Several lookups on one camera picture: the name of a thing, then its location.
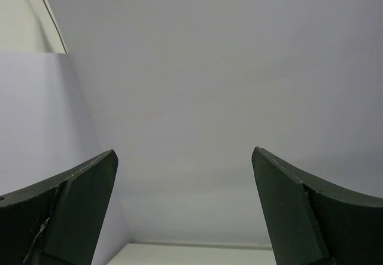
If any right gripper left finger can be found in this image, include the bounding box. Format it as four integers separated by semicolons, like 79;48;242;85
1;150;118;264

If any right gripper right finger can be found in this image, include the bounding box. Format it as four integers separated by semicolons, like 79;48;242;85
252;147;382;264

